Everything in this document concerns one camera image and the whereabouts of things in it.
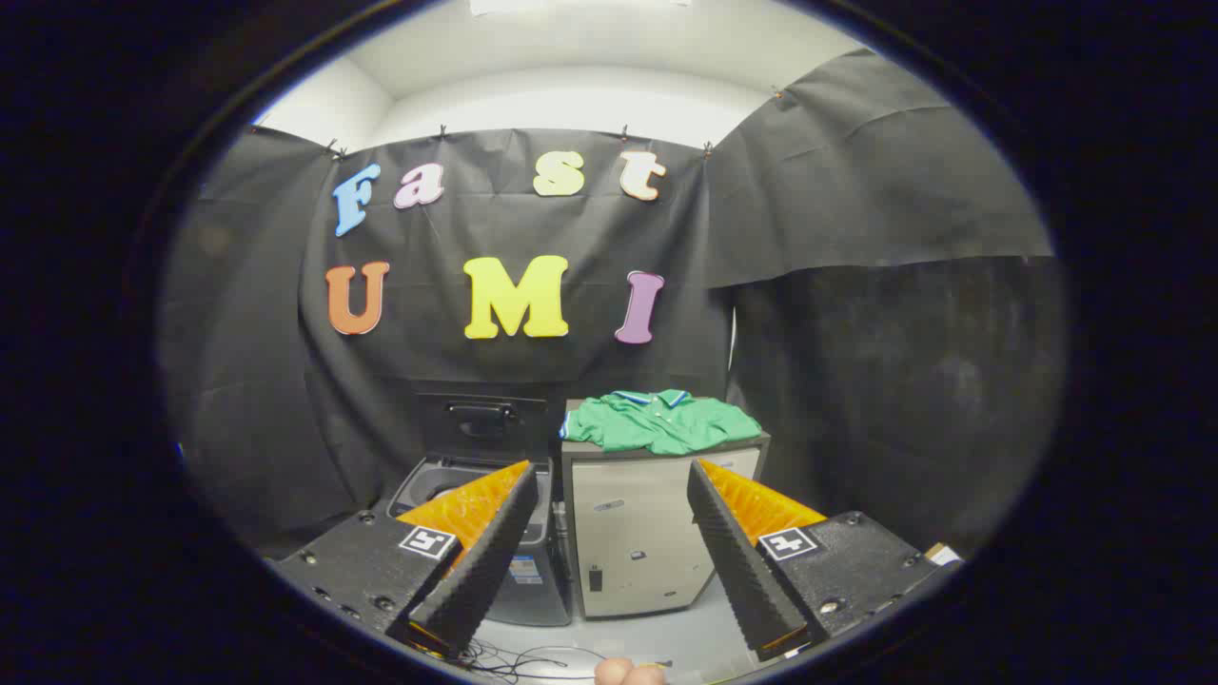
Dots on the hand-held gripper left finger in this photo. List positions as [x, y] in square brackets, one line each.
[485, 561]

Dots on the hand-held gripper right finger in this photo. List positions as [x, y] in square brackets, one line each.
[737, 561]

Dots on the grey washing machine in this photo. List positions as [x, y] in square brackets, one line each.
[538, 590]

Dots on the dark washing machine lid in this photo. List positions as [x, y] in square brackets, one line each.
[481, 419]

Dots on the green polo shirt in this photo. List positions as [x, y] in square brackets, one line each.
[666, 423]

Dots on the beige cabinet with dark top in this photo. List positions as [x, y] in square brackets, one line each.
[628, 533]

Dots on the black backdrop cloth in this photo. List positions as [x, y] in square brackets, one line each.
[495, 371]

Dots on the cardboard box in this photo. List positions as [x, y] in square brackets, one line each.
[942, 554]

